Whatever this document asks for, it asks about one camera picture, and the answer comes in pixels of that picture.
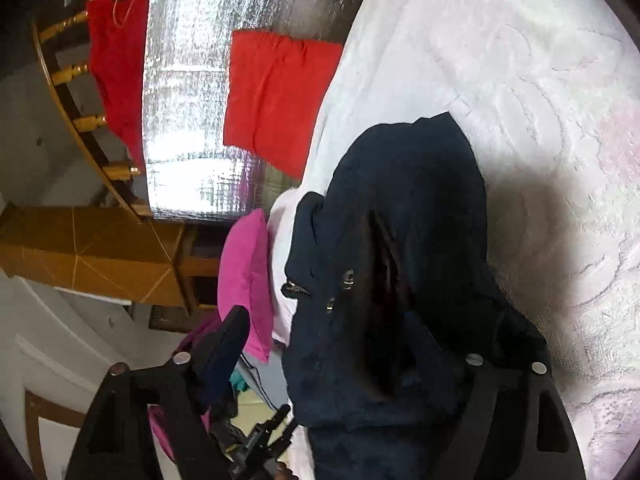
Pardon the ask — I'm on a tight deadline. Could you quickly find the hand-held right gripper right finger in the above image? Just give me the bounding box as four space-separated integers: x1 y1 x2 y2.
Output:
440 354 586 480

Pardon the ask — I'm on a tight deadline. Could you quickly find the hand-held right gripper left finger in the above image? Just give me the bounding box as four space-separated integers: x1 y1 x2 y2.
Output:
65 305 251 480

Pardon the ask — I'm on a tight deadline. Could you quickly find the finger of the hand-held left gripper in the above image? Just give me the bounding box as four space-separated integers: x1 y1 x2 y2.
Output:
260 404 302 456

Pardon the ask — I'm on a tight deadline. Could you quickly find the navy blue fleece garment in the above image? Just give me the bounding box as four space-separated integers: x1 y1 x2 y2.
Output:
280 112 551 480

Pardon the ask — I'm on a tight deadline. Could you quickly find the teal garment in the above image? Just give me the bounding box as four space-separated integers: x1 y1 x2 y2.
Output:
230 366 252 394

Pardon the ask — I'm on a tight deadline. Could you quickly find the grey garment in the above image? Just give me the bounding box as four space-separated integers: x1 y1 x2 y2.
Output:
240 350 292 413

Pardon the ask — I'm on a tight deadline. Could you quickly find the pink pillow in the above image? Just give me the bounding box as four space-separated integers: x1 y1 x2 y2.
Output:
217 208 275 363

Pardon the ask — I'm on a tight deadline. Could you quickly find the wooden cabinet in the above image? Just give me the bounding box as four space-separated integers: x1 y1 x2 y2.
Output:
0 205 223 333

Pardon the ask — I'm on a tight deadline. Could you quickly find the silver foil insulation sheet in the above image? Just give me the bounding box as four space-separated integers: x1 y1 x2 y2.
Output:
141 0 363 223

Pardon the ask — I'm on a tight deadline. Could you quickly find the red pillow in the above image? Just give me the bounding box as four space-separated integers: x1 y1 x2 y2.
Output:
222 30 346 181

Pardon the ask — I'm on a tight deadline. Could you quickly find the wooden headboard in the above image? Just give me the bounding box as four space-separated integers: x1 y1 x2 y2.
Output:
32 0 151 218

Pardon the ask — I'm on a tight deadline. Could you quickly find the red fleece blanket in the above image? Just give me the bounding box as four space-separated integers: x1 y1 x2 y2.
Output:
85 0 151 168

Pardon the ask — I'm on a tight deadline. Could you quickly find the white embossed blanket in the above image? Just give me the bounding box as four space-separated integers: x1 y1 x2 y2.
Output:
267 0 640 480

